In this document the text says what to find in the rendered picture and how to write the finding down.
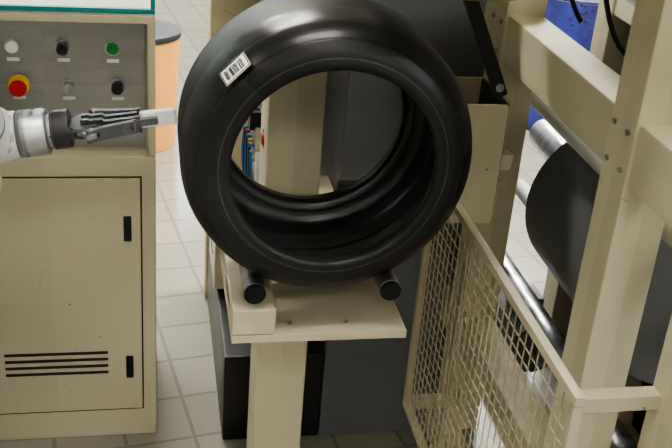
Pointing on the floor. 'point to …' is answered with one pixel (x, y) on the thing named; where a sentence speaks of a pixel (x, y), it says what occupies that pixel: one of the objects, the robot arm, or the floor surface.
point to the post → (284, 127)
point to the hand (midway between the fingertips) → (158, 117)
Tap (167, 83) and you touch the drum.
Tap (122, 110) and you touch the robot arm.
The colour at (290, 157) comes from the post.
